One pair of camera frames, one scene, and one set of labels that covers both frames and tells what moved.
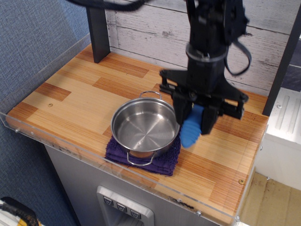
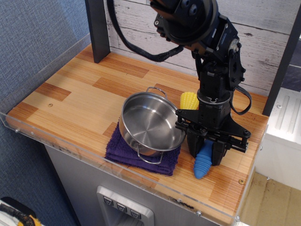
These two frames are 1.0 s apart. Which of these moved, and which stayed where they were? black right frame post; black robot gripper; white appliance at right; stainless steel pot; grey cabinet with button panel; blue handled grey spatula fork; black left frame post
Moved: blue handled grey spatula fork; stainless steel pot; black robot gripper
Stayed: white appliance at right; grey cabinet with button panel; black right frame post; black left frame post
